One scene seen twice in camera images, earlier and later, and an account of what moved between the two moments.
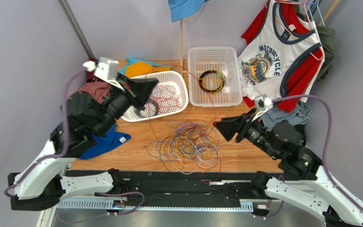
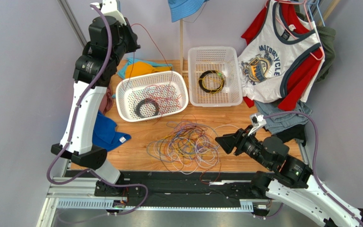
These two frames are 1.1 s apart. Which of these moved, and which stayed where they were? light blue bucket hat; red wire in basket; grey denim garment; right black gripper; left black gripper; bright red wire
Moved: right black gripper; left black gripper; bright red wire
Stayed: red wire in basket; grey denim garment; light blue bucket hat
